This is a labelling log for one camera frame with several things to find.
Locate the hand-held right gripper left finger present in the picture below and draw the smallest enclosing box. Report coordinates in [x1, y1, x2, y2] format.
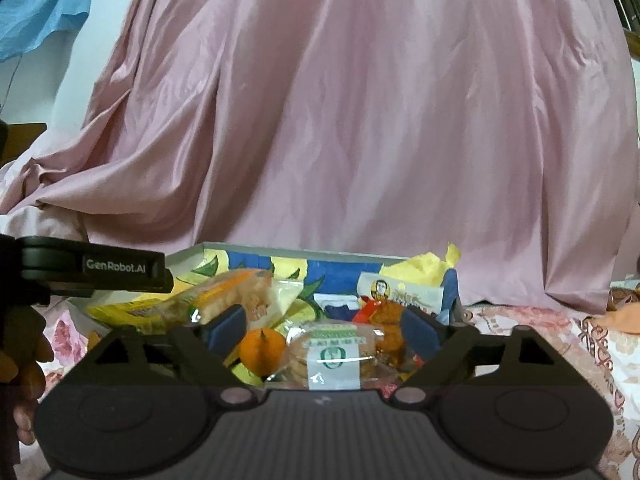
[75, 304, 261, 411]

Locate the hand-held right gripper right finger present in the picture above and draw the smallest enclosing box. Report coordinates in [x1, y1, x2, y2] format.
[392, 305, 573, 408]

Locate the red snack packet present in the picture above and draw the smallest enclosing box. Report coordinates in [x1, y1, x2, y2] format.
[352, 271, 446, 376]

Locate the orange tangerine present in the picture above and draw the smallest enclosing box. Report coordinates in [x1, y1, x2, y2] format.
[239, 327, 287, 378]

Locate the sliced bread packet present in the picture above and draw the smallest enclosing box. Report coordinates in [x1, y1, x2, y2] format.
[165, 268, 281, 336]

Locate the grey cardboard box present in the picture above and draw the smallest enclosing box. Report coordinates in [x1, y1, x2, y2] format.
[67, 241, 466, 391]

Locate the cookie packet with green label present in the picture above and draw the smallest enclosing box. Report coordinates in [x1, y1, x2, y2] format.
[265, 321, 396, 391]

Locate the person's left hand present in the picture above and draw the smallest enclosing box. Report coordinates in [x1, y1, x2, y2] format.
[12, 305, 56, 446]

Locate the pale pink quilt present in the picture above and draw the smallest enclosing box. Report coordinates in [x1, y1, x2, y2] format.
[0, 157, 88, 243]

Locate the yellow tissue paper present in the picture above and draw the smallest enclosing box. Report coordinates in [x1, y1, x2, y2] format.
[385, 242, 463, 286]

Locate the blue yellow printed paper liner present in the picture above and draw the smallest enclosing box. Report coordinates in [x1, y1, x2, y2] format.
[200, 250, 458, 321]

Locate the floral bedsheet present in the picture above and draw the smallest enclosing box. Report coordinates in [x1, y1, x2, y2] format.
[30, 295, 640, 480]

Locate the wooden headboard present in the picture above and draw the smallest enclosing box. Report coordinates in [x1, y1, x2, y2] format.
[0, 122, 48, 166]

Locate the orange cloth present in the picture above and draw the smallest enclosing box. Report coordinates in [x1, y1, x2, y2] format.
[597, 302, 640, 336]

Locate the pink curtain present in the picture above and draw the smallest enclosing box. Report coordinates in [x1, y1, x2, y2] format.
[0, 0, 640, 316]

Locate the blue cloth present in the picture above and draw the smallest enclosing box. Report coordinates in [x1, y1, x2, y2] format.
[0, 0, 96, 63]

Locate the wooden window frame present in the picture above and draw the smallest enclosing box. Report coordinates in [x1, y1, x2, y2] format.
[600, 0, 640, 51]

